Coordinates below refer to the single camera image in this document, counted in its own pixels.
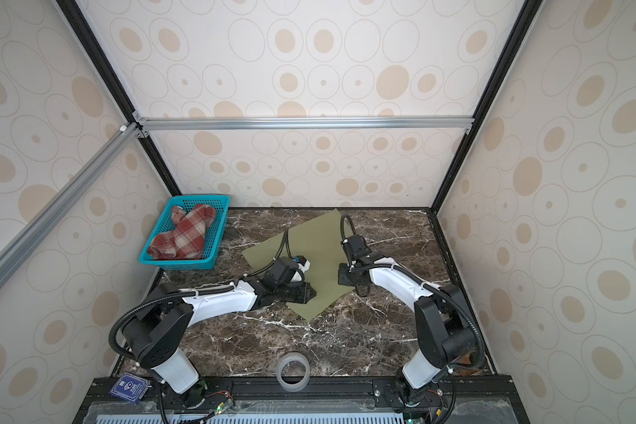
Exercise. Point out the clear tape roll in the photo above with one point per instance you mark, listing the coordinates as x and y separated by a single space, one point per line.
293 372

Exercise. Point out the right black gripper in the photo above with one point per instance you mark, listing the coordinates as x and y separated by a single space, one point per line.
342 276

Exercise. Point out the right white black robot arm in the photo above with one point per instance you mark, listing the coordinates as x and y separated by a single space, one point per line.
449 339

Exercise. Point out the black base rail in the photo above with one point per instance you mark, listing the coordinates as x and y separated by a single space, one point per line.
473 399

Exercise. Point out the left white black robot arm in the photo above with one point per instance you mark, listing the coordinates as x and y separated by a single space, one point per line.
151 333

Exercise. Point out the horizontal aluminium rail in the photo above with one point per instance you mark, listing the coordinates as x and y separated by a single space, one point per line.
313 123

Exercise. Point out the teal plastic basket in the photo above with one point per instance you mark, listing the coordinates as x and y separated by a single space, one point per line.
214 234

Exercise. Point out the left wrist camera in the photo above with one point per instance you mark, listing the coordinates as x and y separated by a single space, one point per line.
287 270

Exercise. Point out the red plaid skirt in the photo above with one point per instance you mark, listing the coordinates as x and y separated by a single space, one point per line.
187 240

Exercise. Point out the olive green skirt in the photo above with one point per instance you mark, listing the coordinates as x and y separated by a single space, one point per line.
319 240

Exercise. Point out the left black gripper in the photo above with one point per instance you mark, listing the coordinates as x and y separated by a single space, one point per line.
305 288

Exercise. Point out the blue card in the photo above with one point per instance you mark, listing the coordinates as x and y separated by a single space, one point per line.
130 388

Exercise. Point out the left slanted aluminium rail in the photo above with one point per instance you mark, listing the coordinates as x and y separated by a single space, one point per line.
24 244

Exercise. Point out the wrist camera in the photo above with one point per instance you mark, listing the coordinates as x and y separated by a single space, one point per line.
355 247
287 270

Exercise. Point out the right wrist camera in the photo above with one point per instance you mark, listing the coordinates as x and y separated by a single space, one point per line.
355 247

